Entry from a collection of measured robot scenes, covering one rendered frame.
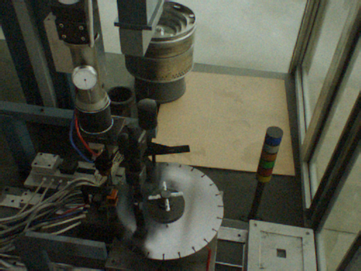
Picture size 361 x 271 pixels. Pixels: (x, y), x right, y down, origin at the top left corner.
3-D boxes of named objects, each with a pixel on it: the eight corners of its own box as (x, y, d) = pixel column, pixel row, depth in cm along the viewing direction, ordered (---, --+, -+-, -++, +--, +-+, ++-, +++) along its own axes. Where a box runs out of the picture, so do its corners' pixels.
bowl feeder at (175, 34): (197, 74, 192) (202, 3, 166) (187, 115, 170) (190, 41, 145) (135, 66, 195) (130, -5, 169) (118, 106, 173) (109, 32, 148)
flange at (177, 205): (142, 194, 115) (142, 189, 113) (178, 185, 118) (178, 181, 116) (151, 226, 108) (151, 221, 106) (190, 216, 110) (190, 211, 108)
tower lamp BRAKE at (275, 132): (280, 135, 109) (283, 127, 106) (280, 146, 105) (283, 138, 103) (264, 133, 109) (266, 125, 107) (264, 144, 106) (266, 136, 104)
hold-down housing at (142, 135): (149, 177, 104) (146, 121, 89) (142, 191, 101) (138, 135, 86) (129, 172, 105) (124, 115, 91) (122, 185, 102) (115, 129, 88)
